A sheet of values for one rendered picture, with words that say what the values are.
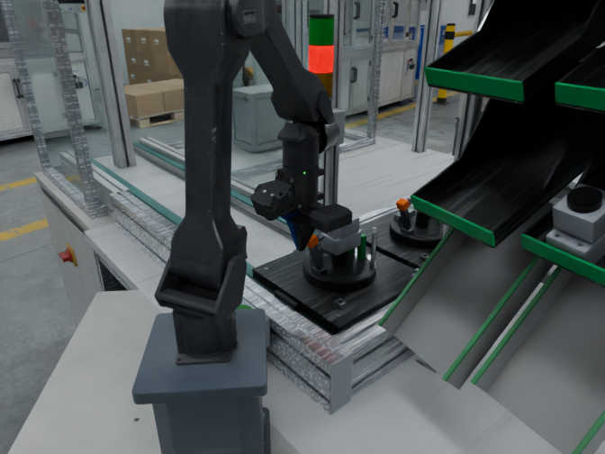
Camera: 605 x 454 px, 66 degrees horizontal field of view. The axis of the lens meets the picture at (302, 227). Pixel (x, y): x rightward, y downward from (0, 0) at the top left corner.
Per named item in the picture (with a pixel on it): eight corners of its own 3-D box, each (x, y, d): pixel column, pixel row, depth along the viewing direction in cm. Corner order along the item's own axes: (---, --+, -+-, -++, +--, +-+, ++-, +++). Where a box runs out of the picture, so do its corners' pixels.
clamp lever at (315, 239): (319, 273, 85) (309, 241, 80) (311, 268, 86) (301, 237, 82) (333, 260, 86) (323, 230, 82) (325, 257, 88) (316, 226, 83)
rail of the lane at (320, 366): (330, 415, 73) (332, 360, 68) (115, 226, 134) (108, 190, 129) (355, 397, 76) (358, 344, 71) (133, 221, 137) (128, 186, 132)
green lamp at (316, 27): (320, 46, 90) (320, 18, 88) (303, 44, 93) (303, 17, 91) (338, 45, 93) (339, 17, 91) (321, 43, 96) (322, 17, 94)
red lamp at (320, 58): (320, 73, 92) (320, 47, 90) (303, 70, 96) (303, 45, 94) (338, 71, 95) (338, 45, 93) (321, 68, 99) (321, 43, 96)
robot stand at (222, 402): (155, 513, 59) (130, 394, 50) (174, 420, 72) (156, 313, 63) (272, 503, 60) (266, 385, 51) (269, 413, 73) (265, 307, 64)
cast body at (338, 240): (336, 256, 84) (338, 221, 81) (320, 247, 87) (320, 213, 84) (367, 242, 89) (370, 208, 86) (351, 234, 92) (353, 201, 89)
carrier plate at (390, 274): (338, 337, 76) (338, 326, 75) (252, 276, 92) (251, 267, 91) (428, 285, 90) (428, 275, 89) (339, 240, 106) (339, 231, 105)
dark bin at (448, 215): (493, 249, 53) (484, 199, 49) (413, 209, 63) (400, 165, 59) (645, 118, 59) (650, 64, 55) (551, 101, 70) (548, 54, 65)
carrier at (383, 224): (432, 282, 91) (440, 222, 85) (344, 239, 107) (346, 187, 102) (497, 244, 105) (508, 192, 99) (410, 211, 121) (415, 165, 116)
